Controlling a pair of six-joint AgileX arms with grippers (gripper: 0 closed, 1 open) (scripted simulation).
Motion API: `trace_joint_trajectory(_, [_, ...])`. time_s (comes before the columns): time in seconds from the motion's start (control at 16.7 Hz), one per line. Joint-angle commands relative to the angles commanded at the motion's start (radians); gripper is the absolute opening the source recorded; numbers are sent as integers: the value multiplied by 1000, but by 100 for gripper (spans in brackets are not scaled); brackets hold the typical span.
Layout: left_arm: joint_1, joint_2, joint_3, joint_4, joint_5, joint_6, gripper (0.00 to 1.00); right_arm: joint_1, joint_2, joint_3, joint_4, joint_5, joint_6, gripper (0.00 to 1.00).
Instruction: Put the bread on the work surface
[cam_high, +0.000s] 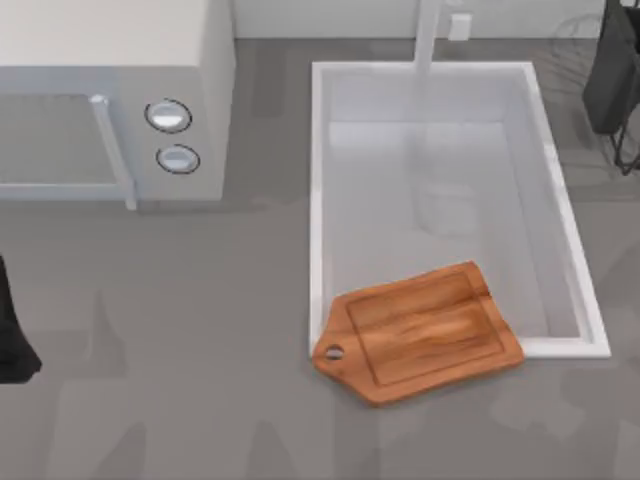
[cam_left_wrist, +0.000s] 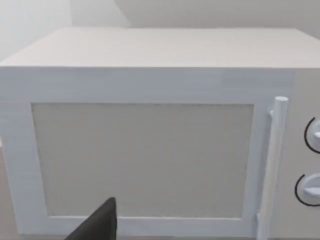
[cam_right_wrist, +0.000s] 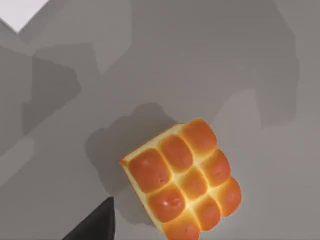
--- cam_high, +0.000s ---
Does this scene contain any white wall socket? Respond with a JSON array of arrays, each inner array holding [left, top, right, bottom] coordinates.
[[448, 13, 473, 43]]

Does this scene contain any black wire rack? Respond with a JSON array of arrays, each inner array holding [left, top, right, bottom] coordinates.
[[582, 0, 640, 176]]

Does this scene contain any microwave door handle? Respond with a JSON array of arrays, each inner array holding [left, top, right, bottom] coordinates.
[[88, 93, 139, 212]]

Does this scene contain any tall white tap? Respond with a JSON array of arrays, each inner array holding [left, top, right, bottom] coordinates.
[[412, 0, 442, 236]]

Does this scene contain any pale microwave oven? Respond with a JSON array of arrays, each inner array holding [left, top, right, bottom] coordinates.
[[0, 0, 236, 212]]

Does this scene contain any white sink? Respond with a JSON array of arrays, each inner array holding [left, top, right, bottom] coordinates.
[[305, 60, 613, 360]]

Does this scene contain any wooden cutting board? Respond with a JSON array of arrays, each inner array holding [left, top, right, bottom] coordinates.
[[310, 259, 526, 409]]

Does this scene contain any large microwave knob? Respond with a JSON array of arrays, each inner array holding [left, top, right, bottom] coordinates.
[[143, 98, 194, 135]]

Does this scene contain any small microwave knob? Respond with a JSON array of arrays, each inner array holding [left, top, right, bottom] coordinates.
[[155, 143, 202, 176]]

